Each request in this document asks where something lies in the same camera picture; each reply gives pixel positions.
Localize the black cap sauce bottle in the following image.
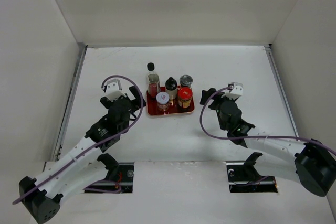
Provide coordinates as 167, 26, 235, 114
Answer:
146, 62, 160, 98

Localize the red lid spice jar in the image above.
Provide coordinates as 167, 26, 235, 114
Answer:
177, 87, 193, 111

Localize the white lid condiment jar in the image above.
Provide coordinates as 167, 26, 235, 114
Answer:
156, 91, 170, 112

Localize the white label dark bottle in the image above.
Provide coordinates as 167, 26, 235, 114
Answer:
165, 77, 178, 100

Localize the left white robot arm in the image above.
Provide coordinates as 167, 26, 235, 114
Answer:
15, 86, 145, 223

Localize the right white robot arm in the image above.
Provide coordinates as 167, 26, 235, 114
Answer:
200, 83, 335, 197

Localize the red rectangular tray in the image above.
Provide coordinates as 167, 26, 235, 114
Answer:
146, 86, 195, 116

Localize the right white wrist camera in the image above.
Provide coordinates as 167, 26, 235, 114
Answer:
224, 82, 244, 100

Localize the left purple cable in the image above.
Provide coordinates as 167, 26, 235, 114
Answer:
12, 74, 145, 206

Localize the purple cable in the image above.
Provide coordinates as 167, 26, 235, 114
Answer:
12, 74, 145, 206
199, 84, 336, 156

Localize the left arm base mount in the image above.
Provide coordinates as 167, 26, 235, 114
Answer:
84, 154, 135, 194

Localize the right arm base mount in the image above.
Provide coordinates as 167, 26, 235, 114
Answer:
226, 152, 278, 193

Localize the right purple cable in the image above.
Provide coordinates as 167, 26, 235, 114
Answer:
199, 84, 336, 156

